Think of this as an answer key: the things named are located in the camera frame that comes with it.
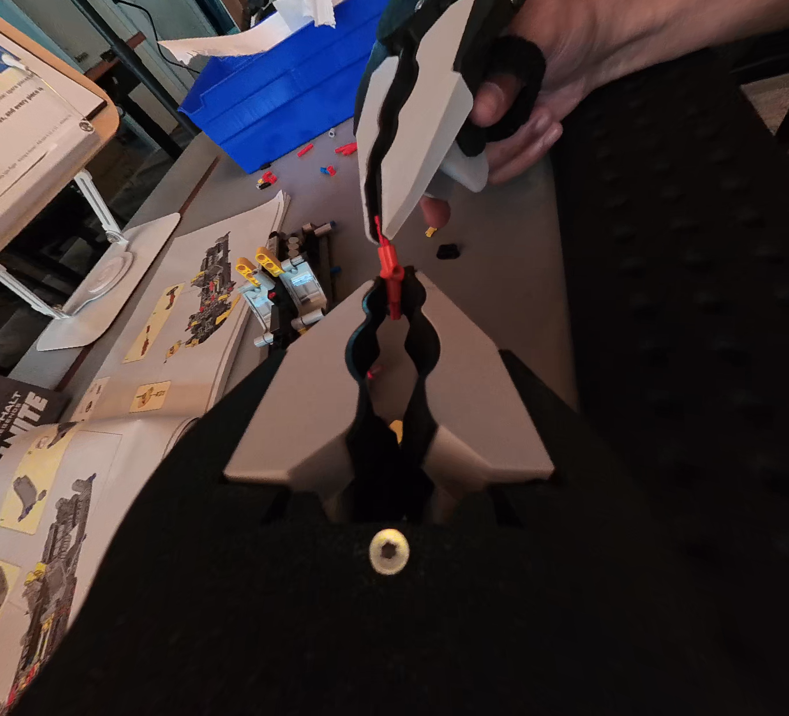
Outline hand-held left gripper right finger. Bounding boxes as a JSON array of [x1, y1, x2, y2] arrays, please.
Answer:
[[399, 268, 556, 480]]

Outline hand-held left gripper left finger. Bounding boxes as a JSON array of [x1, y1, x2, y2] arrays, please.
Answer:
[[224, 279, 386, 480]]

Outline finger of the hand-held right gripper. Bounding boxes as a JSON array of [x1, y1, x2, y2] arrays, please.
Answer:
[[376, 0, 480, 241], [354, 53, 401, 242]]

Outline lego car chassis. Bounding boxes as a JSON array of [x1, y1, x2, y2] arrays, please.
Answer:
[[234, 219, 408, 442]]

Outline red lego axle pin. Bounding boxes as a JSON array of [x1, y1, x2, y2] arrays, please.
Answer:
[[376, 232, 405, 321]]

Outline person's right forearm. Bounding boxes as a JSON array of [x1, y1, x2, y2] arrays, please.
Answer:
[[579, 0, 789, 95]]

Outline lego instruction booklet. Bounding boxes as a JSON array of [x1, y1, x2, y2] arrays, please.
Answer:
[[0, 191, 291, 711]]

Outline lego set box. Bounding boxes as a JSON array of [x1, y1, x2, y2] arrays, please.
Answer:
[[0, 376, 72, 465]]

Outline person's right hand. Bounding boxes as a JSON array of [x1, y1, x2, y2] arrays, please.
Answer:
[[421, 0, 612, 230]]

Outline blue plastic bin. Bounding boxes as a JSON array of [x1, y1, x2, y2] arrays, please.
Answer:
[[179, 0, 401, 174]]

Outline white paper parts bag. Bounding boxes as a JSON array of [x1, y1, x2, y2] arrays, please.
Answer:
[[157, 0, 337, 67]]

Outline white adjustable stand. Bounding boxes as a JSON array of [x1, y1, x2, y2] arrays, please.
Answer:
[[0, 112, 181, 353]]

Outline black metal pole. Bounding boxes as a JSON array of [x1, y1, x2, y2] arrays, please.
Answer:
[[9, 0, 201, 152]]

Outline illustrated instruction sheet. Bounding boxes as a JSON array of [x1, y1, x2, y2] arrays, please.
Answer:
[[0, 41, 107, 199]]

